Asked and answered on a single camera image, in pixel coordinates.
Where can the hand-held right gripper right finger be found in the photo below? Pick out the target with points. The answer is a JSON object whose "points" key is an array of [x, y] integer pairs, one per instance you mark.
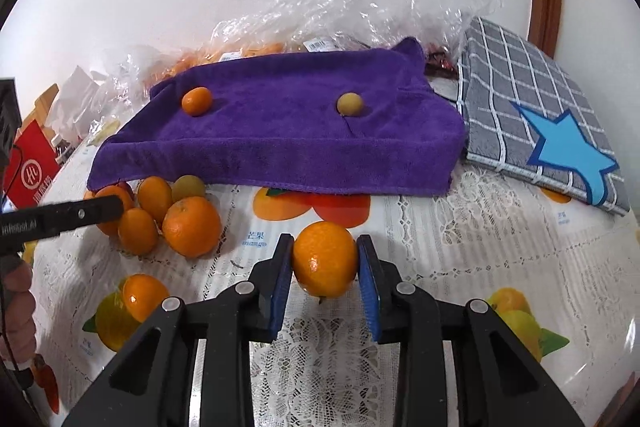
{"points": [[370, 297]]}

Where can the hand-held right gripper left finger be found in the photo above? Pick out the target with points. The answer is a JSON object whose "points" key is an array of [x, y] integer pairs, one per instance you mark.
{"points": [[278, 297]]}

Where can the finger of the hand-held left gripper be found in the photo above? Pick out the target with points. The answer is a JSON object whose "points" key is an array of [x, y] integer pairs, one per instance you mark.
{"points": [[95, 212]]}

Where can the orange mandarin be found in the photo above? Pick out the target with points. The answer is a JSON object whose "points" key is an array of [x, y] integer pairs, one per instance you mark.
{"points": [[196, 101], [155, 198], [137, 231], [325, 259], [111, 192], [142, 294]]}

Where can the small red fruit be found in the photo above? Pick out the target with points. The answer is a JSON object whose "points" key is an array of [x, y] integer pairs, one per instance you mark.
{"points": [[127, 188]]}

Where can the yellow-green round fruit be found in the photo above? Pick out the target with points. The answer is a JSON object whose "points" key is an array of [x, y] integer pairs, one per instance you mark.
{"points": [[188, 187], [350, 103]]}

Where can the yellow-orange mango fruit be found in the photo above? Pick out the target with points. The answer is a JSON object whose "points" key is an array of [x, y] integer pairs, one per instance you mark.
{"points": [[192, 227]]}

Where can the bag of red fruits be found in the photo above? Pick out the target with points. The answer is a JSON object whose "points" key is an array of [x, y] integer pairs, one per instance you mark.
{"points": [[440, 62]]}

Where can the person's left hand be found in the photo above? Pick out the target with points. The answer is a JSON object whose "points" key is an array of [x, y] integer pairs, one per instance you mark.
{"points": [[17, 307]]}

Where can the red paper bag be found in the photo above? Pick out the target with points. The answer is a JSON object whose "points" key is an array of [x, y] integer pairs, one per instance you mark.
{"points": [[35, 167]]}

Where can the fruit-print lace tablecloth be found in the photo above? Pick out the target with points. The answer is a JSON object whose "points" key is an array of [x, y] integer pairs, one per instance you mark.
{"points": [[450, 232]]}

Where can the white plastic bag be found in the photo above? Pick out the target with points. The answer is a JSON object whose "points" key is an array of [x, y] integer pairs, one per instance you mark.
{"points": [[75, 97]]}

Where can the small clear plastic bag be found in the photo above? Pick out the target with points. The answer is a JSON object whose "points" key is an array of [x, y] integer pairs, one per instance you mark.
{"points": [[130, 67]]}

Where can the purple towel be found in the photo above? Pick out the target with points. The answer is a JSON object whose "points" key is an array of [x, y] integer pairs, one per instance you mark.
{"points": [[280, 107]]}

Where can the bagged oranges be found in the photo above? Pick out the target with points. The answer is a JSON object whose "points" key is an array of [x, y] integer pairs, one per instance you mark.
{"points": [[210, 57]]}

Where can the white price label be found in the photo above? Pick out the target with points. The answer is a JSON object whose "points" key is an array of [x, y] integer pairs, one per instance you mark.
{"points": [[231, 55], [320, 43]]}

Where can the grey plaid cloth blue star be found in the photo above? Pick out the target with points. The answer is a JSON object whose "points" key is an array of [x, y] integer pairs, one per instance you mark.
{"points": [[505, 72]]}

